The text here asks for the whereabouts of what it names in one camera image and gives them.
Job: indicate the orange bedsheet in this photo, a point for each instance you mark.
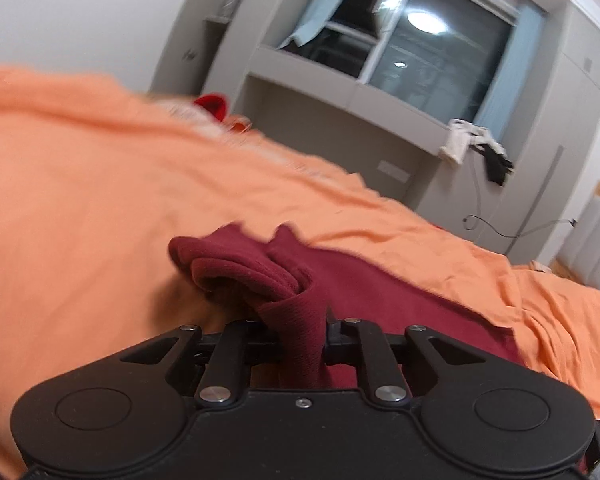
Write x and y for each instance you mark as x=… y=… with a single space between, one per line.
x=105 y=185

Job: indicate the grey built-in wardrobe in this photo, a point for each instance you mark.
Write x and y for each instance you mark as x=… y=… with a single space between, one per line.
x=570 y=125

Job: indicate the grey padded headboard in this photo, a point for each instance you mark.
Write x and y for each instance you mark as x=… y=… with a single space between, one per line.
x=592 y=240

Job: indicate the light blue curtain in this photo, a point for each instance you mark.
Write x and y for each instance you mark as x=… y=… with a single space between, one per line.
x=320 y=5
x=510 y=75

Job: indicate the red plush item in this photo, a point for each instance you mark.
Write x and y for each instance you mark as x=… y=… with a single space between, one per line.
x=211 y=106

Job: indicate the red and white pillow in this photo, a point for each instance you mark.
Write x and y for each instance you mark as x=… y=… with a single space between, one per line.
x=190 y=112

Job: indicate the white garment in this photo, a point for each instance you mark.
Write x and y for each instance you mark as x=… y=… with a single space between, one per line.
x=456 y=142

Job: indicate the grey window desk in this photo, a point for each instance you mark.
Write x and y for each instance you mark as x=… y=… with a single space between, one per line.
x=340 y=90

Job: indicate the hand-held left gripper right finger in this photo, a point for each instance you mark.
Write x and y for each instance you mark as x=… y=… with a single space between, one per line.
x=337 y=345

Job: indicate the dark red sweater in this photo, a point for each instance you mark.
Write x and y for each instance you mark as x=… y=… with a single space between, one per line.
x=380 y=295

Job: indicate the black garment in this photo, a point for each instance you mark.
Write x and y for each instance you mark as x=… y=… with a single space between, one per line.
x=495 y=162

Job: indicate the large glass window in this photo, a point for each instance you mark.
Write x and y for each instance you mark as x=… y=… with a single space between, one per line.
x=440 y=65

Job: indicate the white wall socket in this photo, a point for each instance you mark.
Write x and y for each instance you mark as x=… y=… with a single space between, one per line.
x=394 y=171

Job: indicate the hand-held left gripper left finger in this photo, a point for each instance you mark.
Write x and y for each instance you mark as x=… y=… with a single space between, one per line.
x=265 y=347

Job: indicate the grey wardrobe with open door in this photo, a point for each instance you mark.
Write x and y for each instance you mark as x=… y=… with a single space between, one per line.
x=192 y=15

